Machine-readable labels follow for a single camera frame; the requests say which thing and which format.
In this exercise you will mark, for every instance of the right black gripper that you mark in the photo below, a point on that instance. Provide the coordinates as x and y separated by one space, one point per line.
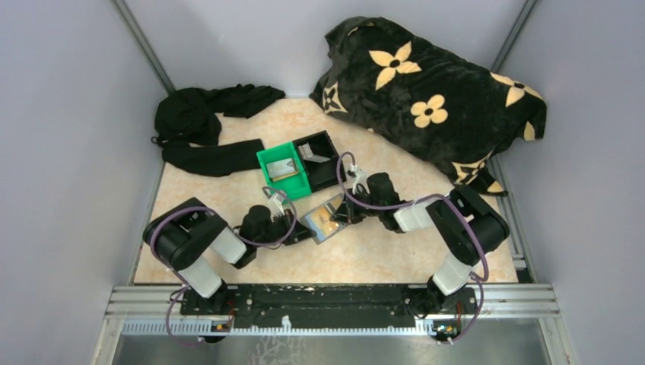
347 214

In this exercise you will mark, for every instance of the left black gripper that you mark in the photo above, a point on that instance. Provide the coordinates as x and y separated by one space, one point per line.
302 233

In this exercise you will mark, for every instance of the gold VIP card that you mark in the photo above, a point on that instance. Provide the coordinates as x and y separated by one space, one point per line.
320 218

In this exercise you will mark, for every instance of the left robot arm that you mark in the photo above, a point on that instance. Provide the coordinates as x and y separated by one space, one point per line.
180 238

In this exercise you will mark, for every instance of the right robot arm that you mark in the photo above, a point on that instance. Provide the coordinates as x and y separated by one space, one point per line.
469 226

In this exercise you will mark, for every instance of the cards in black bin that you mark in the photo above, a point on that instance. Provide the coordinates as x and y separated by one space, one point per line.
307 154

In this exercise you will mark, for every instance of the black plastic bin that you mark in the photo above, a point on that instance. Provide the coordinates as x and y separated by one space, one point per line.
320 176

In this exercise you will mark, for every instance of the black floral plush blanket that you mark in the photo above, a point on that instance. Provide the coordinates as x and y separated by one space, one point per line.
428 101

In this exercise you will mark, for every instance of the black cloth garment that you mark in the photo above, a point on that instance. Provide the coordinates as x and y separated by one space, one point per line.
188 128

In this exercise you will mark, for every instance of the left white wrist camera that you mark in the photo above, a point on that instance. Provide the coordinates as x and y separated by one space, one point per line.
278 205

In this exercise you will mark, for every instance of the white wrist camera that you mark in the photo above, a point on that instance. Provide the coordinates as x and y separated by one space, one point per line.
278 205
358 179

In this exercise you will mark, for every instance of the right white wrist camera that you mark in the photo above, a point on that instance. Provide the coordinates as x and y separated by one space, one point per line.
358 179

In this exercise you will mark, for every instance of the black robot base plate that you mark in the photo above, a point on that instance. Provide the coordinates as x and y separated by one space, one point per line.
347 306

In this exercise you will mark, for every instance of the aluminium frame rail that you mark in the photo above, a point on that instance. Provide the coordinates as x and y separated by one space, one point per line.
155 310

